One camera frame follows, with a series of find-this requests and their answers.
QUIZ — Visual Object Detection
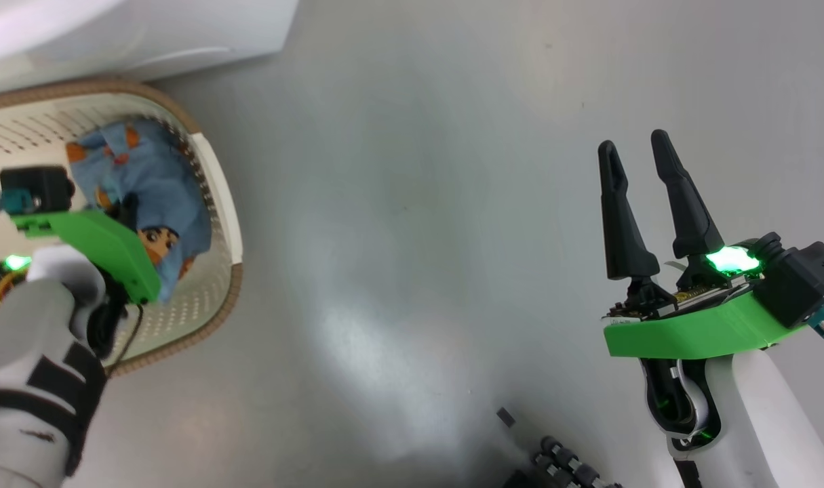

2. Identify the thin black left gripper cable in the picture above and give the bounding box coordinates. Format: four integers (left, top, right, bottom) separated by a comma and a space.
103, 304, 145, 372

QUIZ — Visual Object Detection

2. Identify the white front-load washing machine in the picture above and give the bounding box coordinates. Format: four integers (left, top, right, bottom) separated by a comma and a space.
0, 0, 300, 96

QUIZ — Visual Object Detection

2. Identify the cream laundry basket brown rim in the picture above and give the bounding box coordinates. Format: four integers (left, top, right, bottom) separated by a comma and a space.
0, 76, 244, 378

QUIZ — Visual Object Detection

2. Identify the blue cartoon print garment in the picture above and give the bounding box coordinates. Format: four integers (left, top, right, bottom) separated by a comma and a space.
66, 121, 213, 303

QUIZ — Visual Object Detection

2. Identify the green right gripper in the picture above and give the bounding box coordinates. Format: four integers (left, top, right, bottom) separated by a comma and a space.
597, 129, 810, 359

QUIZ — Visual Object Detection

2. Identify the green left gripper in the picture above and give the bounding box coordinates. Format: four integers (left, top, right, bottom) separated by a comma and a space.
10, 193, 163, 306

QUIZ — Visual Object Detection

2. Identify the teal left camera cable plug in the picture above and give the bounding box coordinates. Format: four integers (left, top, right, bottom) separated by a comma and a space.
0, 190, 41, 216

